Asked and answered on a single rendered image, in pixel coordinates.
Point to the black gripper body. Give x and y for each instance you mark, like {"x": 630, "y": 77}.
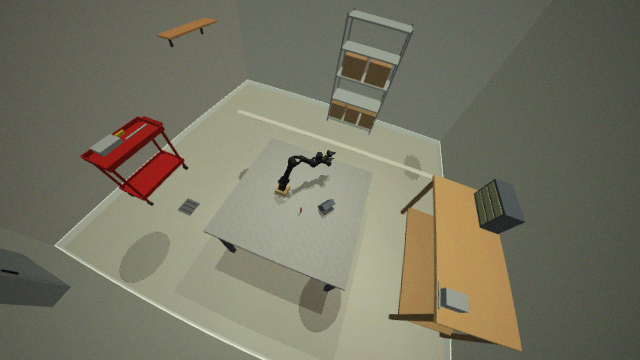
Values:
{"x": 327, "y": 156}

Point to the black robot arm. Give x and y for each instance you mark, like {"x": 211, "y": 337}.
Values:
{"x": 284, "y": 180}

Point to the grey sloped panel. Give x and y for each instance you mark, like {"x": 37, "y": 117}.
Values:
{"x": 327, "y": 206}

